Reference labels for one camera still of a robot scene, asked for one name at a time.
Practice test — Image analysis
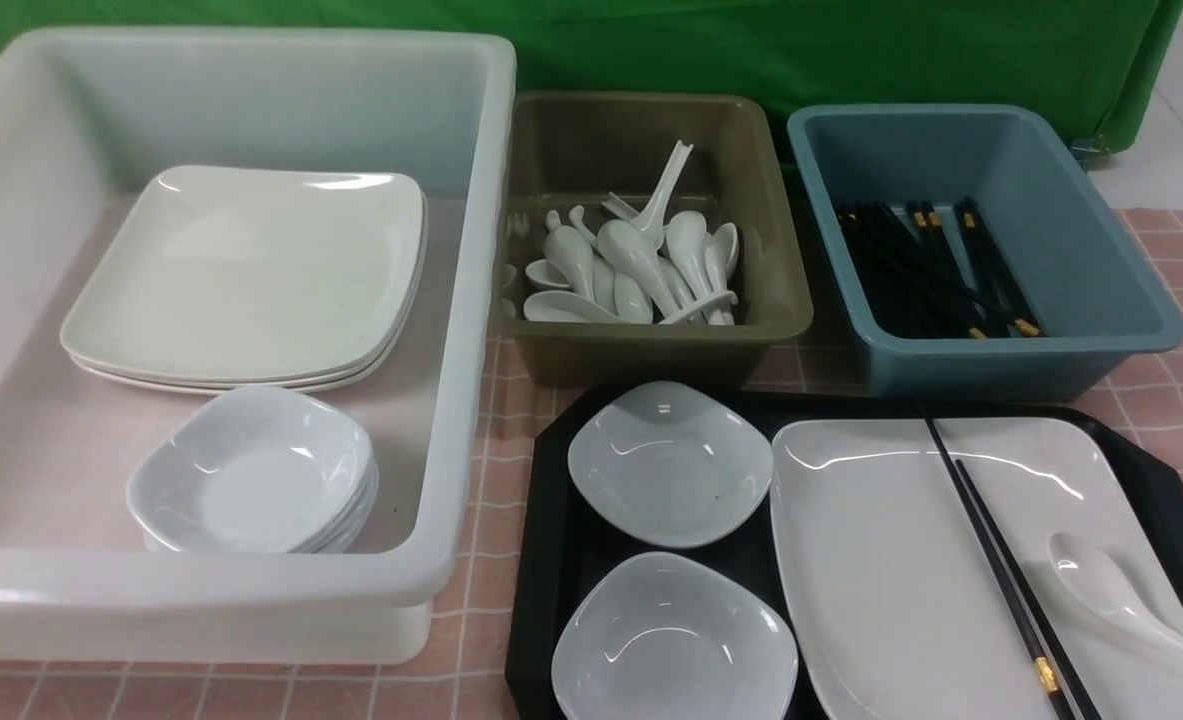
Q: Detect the small white bowl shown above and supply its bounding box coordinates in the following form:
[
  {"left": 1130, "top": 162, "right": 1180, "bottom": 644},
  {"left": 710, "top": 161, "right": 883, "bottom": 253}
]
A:
[
  {"left": 550, "top": 552, "right": 800, "bottom": 719},
  {"left": 567, "top": 381, "right": 774, "bottom": 550}
]

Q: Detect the large white rectangular plate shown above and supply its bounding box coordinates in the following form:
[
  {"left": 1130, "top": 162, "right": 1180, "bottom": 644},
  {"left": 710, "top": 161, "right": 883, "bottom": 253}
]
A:
[{"left": 770, "top": 416, "right": 1183, "bottom": 719}]

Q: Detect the white ceramic soup spoon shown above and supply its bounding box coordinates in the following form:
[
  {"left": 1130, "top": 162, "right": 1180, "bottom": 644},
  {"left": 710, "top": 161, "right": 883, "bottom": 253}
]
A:
[{"left": 1047, "top": 532, "right": 1183, "bottom": 664}]

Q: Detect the pile of white spoons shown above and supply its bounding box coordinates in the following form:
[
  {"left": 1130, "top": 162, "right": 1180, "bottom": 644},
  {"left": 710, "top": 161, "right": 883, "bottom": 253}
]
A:
[{"left": 500, "top": 141, "right": 741, "bottom": 327}]

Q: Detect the olive green plastic bin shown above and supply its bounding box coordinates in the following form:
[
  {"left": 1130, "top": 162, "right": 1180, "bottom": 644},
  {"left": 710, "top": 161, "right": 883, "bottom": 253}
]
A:
[{"left": 494, "top": 91, "right": 815, "bottom": 388}]

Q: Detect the bundle of black chopsticks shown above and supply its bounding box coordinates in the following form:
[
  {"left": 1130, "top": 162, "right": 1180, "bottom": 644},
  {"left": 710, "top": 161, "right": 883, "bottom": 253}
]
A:
[{"left": 835, "top": 199, "right": 1045, "bottom": 340}]

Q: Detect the stack of small white bowls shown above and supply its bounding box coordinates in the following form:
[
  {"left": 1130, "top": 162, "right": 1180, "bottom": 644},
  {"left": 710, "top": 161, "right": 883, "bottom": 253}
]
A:
[{"left": 125, "top": 385, "right": 380, "bottom": 553}]

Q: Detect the stack of white square plates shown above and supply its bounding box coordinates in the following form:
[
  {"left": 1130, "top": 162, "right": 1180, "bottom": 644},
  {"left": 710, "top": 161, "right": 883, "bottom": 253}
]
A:
[{"left": 60, "top": 166, "right": 428, "bottom": 395}]

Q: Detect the blue plastic bin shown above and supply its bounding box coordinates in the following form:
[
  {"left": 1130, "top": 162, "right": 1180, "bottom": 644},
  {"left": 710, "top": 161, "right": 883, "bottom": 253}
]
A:
[{"left": 787, "top": 104, "right": 1183, "bottom": 402}]

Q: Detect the large white plastic tub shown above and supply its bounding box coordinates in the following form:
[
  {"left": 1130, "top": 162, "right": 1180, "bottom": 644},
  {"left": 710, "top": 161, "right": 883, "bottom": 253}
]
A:
[{"left": 0, "top": 27, "right": 515, "bottom": 664}]

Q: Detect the pink checkered tablecloth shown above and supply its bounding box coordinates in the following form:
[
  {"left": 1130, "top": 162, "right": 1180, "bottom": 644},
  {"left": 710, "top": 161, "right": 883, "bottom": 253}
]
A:
[{"left": 0, "top": 208, "right": 1183, "bottom": 719}]

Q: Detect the green cloth backdrop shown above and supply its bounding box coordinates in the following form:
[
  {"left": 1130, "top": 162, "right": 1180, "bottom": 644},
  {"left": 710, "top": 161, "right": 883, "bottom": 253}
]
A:
[{"left": 0, "top": 1, "right": 1183, "bottom": 151}]

